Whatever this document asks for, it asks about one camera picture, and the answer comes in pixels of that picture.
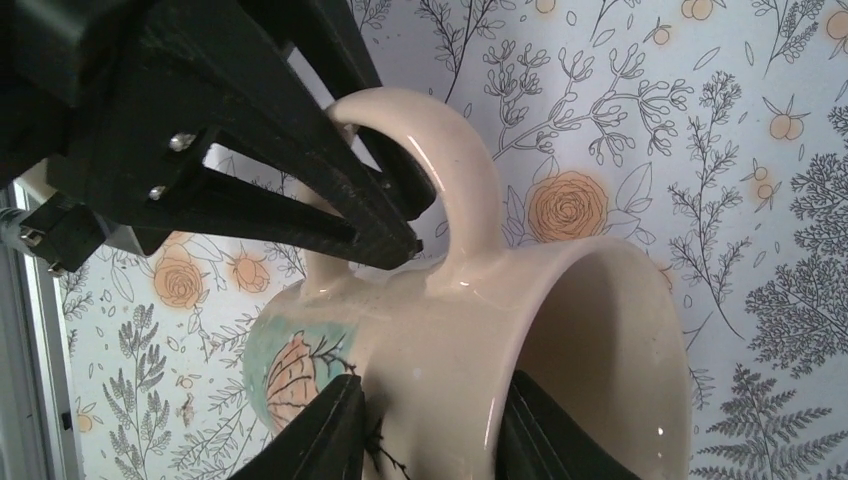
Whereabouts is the cream illustrated mug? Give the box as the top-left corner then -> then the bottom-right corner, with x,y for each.
243,87 -> 691,479

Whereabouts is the floral patterned table mat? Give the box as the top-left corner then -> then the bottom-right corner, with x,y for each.
59,1 -> 847,479

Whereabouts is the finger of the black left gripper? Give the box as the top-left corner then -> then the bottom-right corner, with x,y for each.
240,0 -> 436,221
47,1 -> 424,269

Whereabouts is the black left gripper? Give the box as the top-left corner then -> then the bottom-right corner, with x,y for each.
0,0 -> 227,280

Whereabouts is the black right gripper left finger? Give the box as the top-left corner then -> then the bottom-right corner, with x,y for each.
230,374 -> 366,480

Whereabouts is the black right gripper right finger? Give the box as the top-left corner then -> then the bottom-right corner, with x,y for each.
495,371 -> 638,480

